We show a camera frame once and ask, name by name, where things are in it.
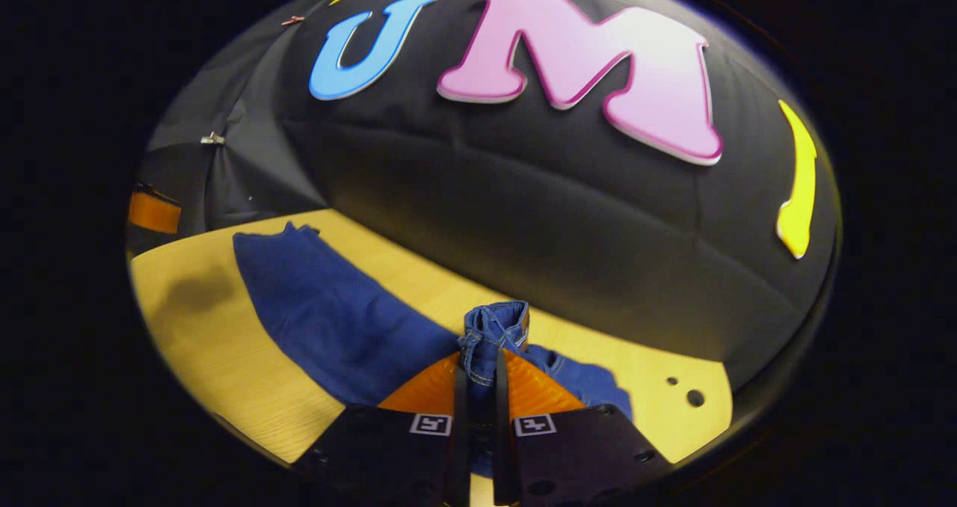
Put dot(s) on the copper clip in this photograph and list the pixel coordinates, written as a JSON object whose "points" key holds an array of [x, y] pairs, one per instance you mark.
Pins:
{"points": [[293, 20]]}

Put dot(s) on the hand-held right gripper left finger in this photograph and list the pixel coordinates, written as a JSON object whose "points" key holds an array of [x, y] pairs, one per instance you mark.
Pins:
{"points": [[389, 455]]}

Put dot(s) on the blue jeans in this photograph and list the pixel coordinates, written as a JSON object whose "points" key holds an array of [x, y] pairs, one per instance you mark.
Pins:
{"points": [[336, 320]]}

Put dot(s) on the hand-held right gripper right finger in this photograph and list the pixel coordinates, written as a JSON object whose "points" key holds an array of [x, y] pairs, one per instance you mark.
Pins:
{"points": [[583, 455]]}

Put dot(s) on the silver clip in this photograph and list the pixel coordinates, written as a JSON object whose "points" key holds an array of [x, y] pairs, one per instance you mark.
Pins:
{"points": [[212, 139]]}

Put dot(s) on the black backdrop cloth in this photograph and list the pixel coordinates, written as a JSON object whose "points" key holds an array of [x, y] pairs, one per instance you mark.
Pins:
{"points": [[523, 193]]}

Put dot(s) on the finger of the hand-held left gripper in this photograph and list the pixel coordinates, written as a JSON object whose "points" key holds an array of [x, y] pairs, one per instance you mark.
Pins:
{"points": [[153, 213]]}

